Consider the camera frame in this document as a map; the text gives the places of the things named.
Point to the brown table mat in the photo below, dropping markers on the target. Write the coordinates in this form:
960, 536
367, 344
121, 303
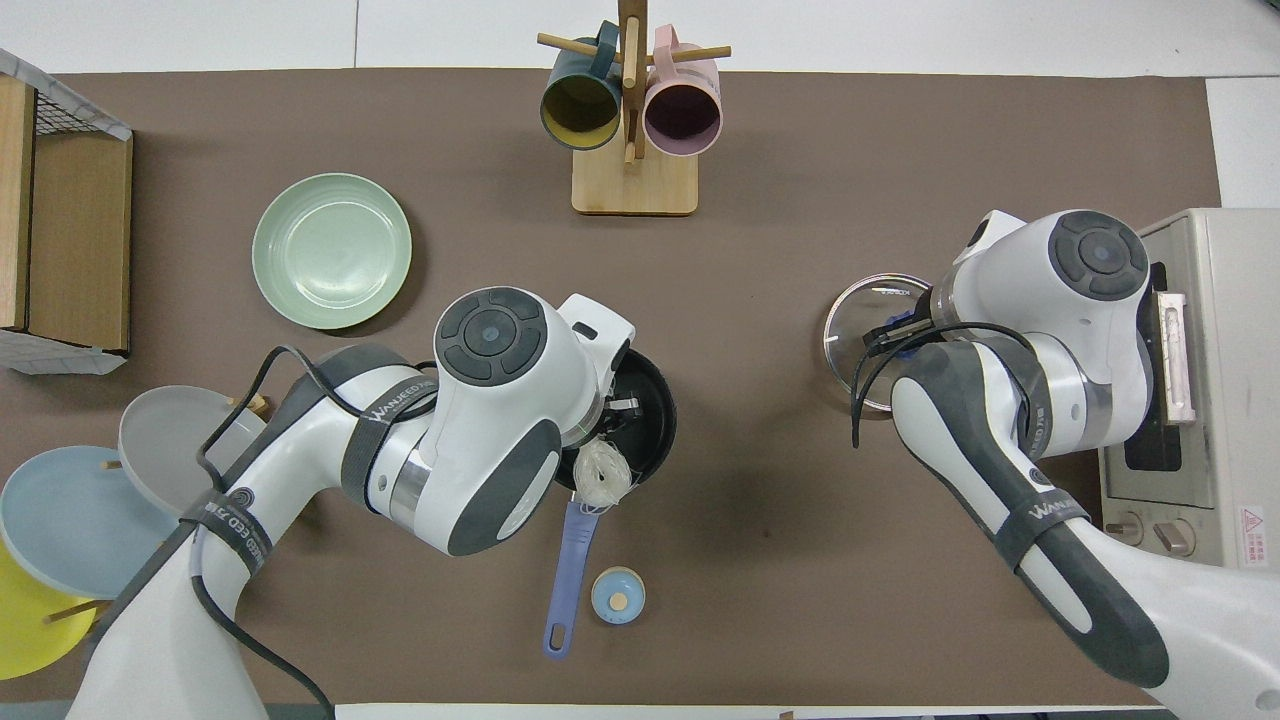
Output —
760, 560

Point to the marble pattern sheet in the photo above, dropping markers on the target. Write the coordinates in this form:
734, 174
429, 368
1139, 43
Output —
60, 354
60, 95

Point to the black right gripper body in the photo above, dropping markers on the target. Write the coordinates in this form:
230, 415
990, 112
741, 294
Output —
887, 328

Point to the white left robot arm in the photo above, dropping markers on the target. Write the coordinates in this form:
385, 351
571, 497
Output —
480, 400

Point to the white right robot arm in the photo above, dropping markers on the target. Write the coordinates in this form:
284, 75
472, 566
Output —
1060, 300

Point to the pale green plate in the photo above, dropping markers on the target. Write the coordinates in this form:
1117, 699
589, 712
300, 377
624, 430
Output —
330, 250

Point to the dark teal mug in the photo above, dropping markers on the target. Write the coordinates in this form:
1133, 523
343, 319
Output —
580, 110

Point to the yellow plate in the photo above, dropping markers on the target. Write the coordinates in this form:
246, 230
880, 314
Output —
30, 630

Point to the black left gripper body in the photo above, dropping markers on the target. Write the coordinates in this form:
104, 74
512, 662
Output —
618, 415

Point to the pink mug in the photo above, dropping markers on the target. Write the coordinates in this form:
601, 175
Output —
682, 115

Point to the grey plate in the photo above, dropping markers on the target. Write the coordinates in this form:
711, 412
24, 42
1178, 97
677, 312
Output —
165, 440

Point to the wooden mug tree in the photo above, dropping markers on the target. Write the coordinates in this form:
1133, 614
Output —
635, 190

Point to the wooden plate rack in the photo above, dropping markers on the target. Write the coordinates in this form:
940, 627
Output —
257, 404

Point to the cream toaster oven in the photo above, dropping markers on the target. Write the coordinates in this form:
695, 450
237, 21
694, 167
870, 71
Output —
1230, 350

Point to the glass lid with blue knob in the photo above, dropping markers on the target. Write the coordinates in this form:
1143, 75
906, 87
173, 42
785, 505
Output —
850, 320

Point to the light blue plate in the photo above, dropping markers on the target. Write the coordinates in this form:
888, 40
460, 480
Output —
70, 520

